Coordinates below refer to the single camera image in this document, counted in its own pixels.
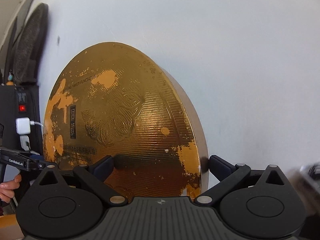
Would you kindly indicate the white charger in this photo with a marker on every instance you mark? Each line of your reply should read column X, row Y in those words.
column 25, row 142
column 23, row 126

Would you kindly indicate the white top charger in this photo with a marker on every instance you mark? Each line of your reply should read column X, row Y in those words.
column 23, row 126

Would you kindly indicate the black power strip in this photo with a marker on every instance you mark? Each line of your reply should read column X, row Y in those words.
column 19, row 102

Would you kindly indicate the clear tray with glasses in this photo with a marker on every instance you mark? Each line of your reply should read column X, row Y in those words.
column 306, row 187

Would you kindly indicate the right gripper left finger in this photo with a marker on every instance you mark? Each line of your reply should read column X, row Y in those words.
column 92, row 177

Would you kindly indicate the dark round decorative plate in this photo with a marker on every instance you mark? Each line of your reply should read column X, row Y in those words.
column 30, row 46

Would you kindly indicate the white middle charger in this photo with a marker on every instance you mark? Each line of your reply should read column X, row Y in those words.
column 25, row 142

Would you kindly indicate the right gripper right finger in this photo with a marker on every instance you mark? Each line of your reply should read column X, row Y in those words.
column 229, row 176

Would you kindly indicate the person left hand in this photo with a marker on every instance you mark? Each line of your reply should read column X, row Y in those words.
column 7, row 188

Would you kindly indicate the gold round box lid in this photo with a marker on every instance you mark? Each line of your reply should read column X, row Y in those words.
column 112, row 99

